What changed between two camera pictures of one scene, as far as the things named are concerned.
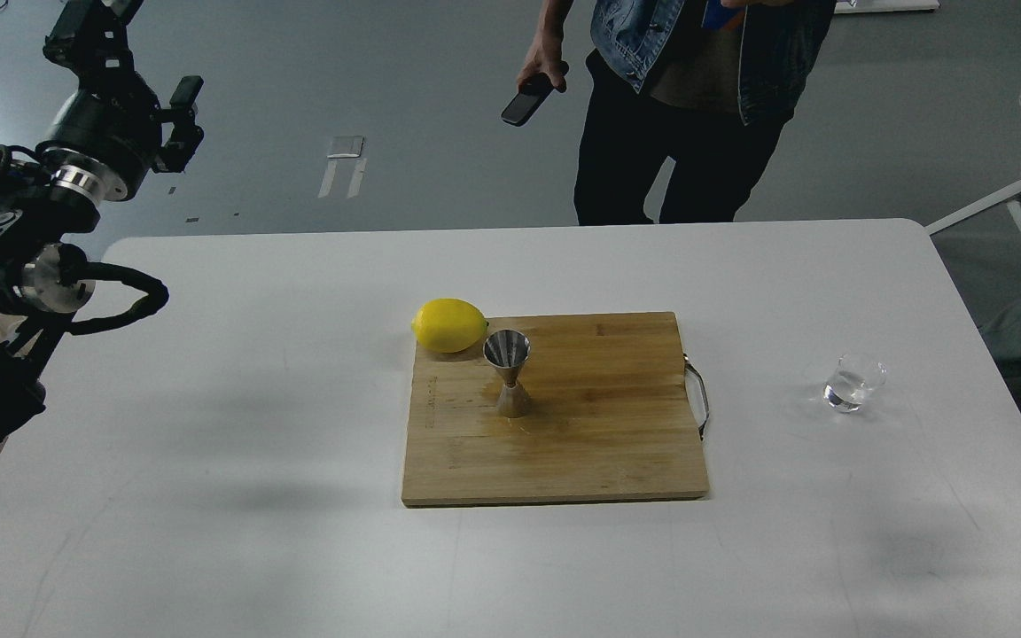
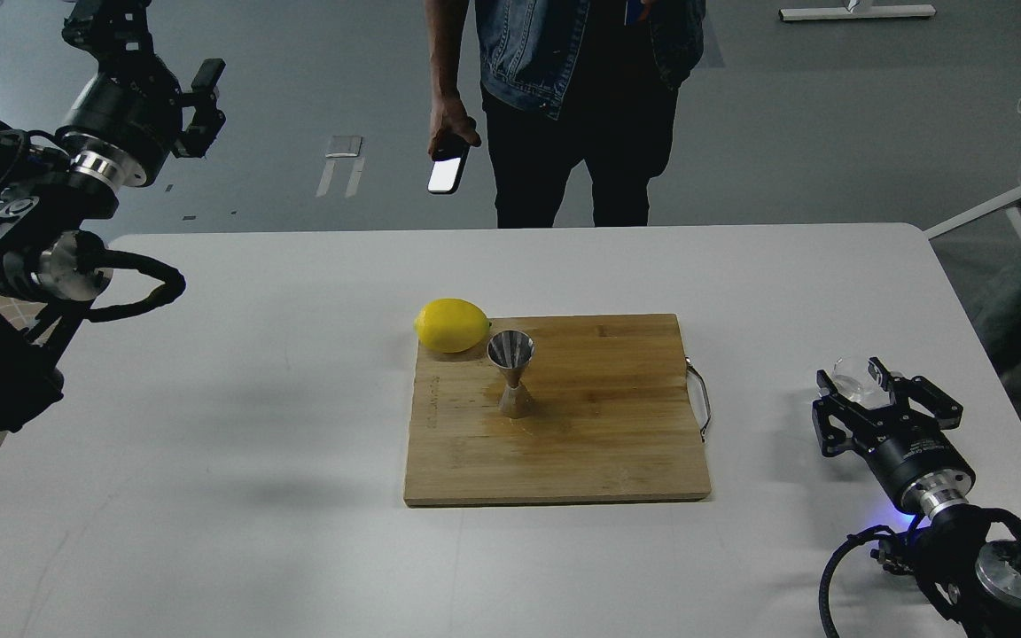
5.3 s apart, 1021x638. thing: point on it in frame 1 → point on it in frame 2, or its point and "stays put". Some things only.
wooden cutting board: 612,416 stays put
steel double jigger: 508,349 stays put
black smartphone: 532,95 → 449,159
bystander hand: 544,55 → 449,113
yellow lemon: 448,325 stays put
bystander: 708,84 → 559,82
